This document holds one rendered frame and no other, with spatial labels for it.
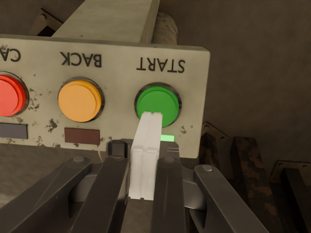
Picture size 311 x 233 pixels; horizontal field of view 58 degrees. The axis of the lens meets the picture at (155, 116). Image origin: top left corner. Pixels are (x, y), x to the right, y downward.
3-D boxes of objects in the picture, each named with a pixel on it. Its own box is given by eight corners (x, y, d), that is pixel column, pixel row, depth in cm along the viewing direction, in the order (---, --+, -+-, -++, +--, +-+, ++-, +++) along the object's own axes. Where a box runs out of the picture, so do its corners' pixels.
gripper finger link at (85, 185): (124, 206, 14) (63, 201, 14) (136, 159, 18) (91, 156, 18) (125, 179, 13) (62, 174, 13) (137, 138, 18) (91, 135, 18)
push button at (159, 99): (177, 124, 28) (177, 130, 27) (137, 120, 29) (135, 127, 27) (180, 85, 27) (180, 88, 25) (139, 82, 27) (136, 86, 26)
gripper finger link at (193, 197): (155, 180, 13) (220, 186, 13) (159, 139, 18) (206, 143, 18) (153, 208, 14) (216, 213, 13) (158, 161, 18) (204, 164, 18)
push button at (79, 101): (103, 118, 29) (99, 124, 27) (65, 115, 29) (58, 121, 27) (103, 79, 27) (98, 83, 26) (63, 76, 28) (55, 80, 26)
